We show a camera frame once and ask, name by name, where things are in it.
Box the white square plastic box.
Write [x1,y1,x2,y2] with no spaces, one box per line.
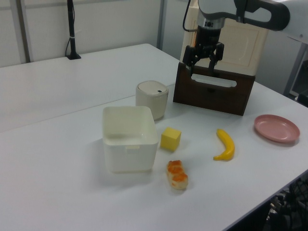
[103,105,159,174]

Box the yellow toy banana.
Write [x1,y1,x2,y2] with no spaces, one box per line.
[213,128,235,161]

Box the dark brown wooden drawer box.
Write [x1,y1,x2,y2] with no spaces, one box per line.
[173,62,256,116]

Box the orange and white toy bread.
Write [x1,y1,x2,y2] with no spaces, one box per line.
[166,160,189,191]

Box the beige lidded small bin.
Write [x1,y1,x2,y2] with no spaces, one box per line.
[135,80,169,121]

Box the pink plastic plate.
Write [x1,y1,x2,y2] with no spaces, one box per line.
[254,114,301,143]

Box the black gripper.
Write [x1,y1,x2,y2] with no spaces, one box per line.
[182,18,226,76]

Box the yellow cube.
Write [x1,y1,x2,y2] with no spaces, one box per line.
[160,127,182,152]

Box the cream plastic storage cabinet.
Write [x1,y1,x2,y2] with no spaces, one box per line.
[180,5,269,77]

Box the black camera stand pole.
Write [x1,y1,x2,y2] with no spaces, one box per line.
[65,0,82,60]

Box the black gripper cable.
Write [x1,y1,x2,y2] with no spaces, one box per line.
[182,0,198,32]

